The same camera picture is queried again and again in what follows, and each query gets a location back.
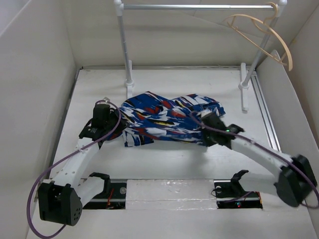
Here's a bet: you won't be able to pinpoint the blue patterned trousers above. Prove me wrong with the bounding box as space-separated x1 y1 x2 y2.
119 92 226 147

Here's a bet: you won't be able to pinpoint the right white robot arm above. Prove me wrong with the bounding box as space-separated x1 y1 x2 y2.
200 113 319 208

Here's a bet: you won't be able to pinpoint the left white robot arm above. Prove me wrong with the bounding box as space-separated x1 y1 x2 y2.
37 100 127 226

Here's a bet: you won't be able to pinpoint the wooden clothes hanger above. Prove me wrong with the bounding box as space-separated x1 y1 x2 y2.
224 0 293 71

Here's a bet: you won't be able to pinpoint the white metal clothes rack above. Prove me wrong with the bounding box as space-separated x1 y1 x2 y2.
110 0 292 113

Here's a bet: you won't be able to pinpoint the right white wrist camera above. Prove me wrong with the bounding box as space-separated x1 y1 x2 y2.
197 109 212 118

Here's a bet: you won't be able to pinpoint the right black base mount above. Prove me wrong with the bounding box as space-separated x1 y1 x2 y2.
211 170 263 209

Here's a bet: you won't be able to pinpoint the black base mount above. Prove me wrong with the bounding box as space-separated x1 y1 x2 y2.
211 170 263 209
83 181 127 210

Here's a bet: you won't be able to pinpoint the aluminium rail right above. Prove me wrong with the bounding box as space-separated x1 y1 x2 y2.
251 74 281 151

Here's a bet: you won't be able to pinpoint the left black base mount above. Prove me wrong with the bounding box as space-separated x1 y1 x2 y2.
83 181 127 210

